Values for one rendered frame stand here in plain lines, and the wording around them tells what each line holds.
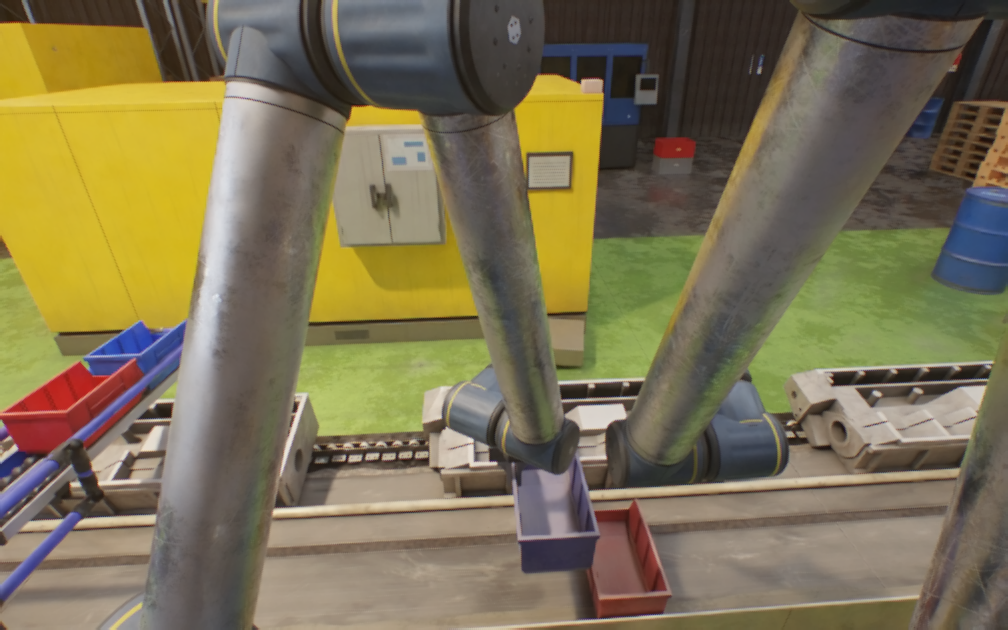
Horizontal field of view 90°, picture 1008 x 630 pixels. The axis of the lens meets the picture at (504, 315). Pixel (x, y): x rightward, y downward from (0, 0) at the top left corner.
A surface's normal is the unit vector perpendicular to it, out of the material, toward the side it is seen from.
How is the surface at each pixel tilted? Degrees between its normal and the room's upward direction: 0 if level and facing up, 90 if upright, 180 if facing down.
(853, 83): 107
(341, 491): 0
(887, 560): 0
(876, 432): 22
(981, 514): 90
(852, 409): 10
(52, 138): 90
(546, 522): 0
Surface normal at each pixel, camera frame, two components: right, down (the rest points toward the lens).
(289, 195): 0.60, 0.22
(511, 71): 0.85, 0.25
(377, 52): -0.51, 0.62
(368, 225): 0.06, 0.48
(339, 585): -0.01, -0.88
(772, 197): -0.69, 0.54
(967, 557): -1.00, 0.03
